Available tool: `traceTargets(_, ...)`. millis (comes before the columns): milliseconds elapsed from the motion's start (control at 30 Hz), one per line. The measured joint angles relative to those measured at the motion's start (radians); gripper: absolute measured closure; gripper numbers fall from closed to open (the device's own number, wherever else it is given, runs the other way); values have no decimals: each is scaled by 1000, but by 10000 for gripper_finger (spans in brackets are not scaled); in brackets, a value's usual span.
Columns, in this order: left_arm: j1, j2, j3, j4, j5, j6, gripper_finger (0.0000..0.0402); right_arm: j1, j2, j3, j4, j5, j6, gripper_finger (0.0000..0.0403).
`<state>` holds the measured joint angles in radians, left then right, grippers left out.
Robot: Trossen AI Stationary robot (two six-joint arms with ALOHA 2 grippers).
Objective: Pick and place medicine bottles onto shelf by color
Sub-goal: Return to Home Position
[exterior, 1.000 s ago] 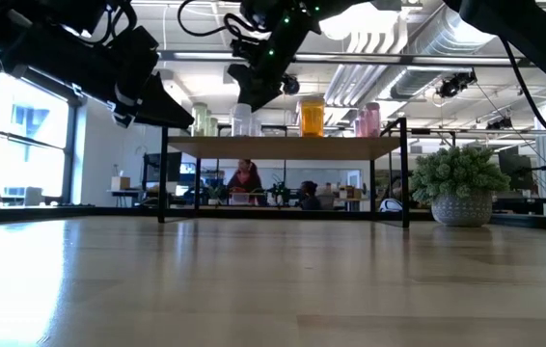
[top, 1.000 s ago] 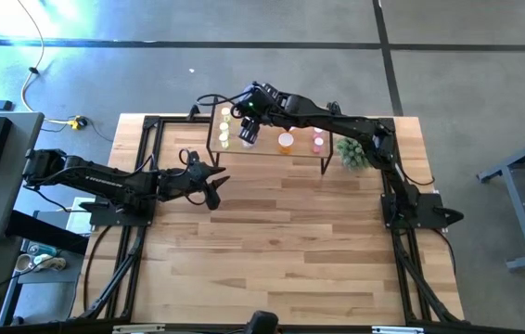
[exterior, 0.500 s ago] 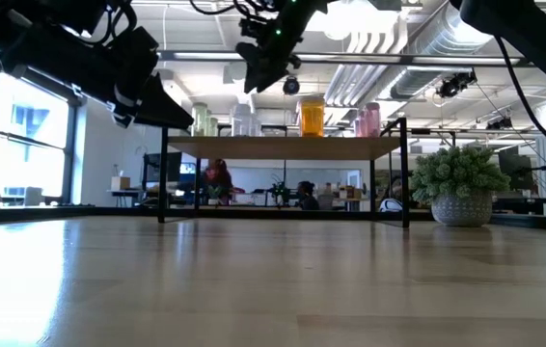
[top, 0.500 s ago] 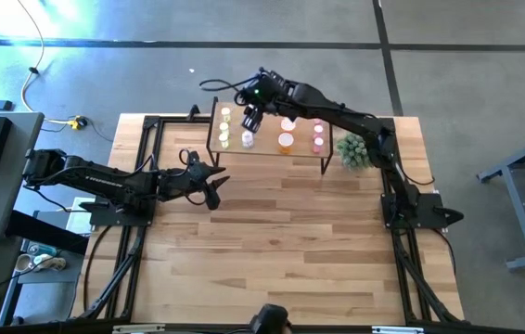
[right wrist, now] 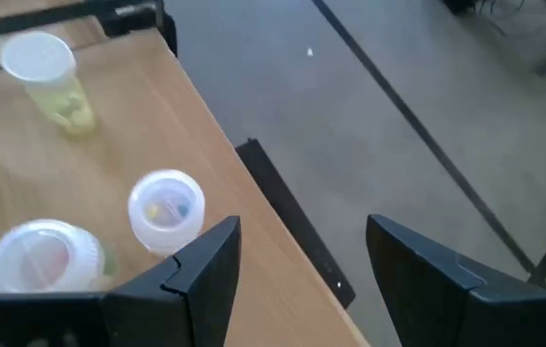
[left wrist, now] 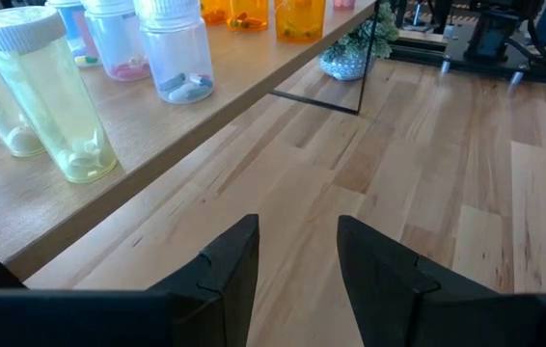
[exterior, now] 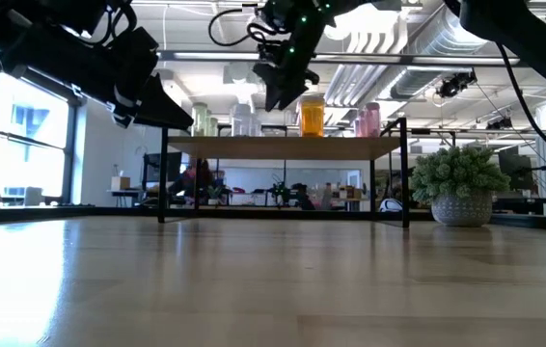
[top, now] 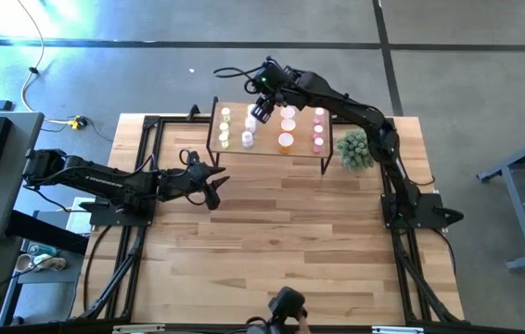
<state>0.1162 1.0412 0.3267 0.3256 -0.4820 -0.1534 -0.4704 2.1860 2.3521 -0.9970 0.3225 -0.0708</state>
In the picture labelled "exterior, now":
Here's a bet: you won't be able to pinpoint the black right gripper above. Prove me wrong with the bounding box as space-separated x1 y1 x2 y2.
252 0 337 113

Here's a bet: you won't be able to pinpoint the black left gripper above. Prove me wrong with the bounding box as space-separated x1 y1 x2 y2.
2 0 195 131

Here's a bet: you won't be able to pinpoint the orange medicine bottle white cap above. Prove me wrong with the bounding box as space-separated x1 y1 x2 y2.
300 94 326 139

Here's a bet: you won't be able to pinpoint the pink medicine bottle white cap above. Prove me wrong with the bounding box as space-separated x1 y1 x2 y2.
364 101 382 139
353 108 368 139

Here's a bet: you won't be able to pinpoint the black computer monitor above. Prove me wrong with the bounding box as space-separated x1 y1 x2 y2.
141 151 183 194
497 146 536 192

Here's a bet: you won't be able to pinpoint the white ceiling pipes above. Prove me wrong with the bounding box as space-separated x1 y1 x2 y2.
323 28 402 108

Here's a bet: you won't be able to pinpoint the person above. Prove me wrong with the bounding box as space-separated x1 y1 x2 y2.
175 158 215 206

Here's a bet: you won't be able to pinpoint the white black round object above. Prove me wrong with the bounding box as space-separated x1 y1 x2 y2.
378 197 405 214

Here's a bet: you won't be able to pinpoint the long linear ceiling light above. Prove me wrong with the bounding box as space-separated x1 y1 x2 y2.
156 48 525 68

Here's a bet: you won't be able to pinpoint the black spotlight cluster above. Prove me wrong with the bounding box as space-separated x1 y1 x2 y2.
435 69 478 100

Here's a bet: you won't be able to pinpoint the green succulent grey pot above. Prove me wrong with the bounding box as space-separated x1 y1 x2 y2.
408 144 513 228

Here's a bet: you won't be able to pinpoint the wooden shelf black metal frame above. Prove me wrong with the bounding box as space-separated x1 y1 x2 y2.
156 117 412 228

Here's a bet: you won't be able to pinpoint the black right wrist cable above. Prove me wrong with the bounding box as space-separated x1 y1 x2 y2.
207 7 267 49

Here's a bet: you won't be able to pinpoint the black-framed window wall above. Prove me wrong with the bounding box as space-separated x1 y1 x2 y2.
0 67 79 208

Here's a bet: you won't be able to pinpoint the silver round air duct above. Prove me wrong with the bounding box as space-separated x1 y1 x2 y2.
357 0 496 121

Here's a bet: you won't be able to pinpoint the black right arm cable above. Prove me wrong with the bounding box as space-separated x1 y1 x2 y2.
494 41 546 173

